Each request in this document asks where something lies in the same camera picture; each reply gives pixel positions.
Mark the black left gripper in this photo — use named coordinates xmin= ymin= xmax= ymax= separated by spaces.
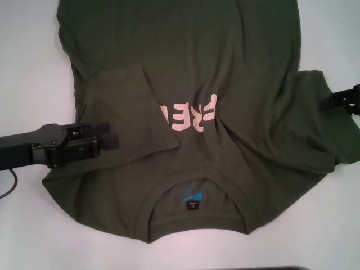
xmin=0 ymin=121 xmax=111 ymax=171

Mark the left gripper cable with plug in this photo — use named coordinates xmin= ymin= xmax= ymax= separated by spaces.
xmin=0 ymin=168 xmax=18 ymax=199

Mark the dark green t-shirt pink print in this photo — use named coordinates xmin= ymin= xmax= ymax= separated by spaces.
xmin=41 ymin=0 xmax=351 ymax=245

